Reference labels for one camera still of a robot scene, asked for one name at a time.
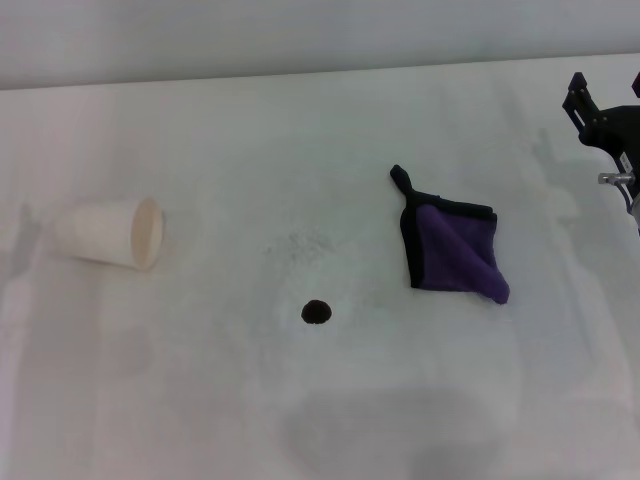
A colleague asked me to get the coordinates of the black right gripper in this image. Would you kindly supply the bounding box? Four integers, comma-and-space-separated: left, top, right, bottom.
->
562, 71, 640, 174

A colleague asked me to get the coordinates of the purple rag with black trim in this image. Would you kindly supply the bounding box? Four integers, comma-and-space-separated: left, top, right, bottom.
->
389, 163, 512, 305

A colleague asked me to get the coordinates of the white paper cup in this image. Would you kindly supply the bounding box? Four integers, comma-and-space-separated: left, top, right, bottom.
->
53, 196, 165, 273

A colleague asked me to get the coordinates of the black water stain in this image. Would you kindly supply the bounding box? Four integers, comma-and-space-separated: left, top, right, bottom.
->
300, 299, 333, 326

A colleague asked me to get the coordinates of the right wrist cable with plug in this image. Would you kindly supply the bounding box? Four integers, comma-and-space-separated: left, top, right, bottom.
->
598, 171, 639, 214

